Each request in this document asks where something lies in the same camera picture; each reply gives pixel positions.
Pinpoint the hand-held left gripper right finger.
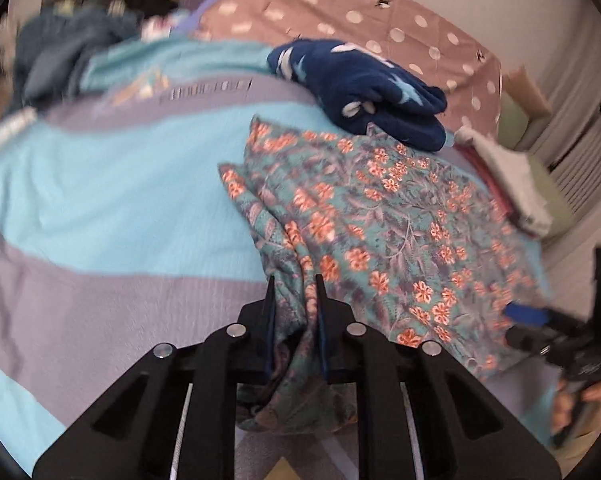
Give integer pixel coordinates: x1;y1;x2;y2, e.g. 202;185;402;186
313;274;562;480

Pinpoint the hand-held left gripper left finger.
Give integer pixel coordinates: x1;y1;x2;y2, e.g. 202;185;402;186
33;275;277;480

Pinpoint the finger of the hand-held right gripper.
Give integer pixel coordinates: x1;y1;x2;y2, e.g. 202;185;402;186
505;327;581;358
503;302;579;333

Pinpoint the floral long-sleeve shirt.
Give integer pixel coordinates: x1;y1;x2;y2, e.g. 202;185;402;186
218;116;549;433

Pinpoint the person's right hand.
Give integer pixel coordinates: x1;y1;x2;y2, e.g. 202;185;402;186
549;377;601;453

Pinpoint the green pillow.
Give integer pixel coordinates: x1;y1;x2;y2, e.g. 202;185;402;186
525;154;574;243

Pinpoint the white folded cloth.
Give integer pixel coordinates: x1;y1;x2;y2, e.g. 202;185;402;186
455;127;552;239

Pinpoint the pink folded cloth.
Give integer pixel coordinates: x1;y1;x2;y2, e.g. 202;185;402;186
458;146;524;228

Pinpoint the white curtain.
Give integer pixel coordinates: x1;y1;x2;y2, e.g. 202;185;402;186
543;105;601;221

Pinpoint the green cushion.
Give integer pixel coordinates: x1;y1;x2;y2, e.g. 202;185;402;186
495;97;531;153

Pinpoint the blue patterned bed sheet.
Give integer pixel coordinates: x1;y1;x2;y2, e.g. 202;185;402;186
0;37;556;448

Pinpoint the tan pillow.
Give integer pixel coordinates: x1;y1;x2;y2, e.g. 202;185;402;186
501;64;552;117

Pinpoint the navy star fleece garment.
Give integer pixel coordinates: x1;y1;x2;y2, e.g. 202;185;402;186
266;39;449;153

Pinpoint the pink polka dot sheet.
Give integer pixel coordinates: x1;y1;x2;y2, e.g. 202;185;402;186
198;0;502;133

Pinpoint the grey-blue blanket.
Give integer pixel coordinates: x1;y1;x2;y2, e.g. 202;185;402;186
13;7;144;108

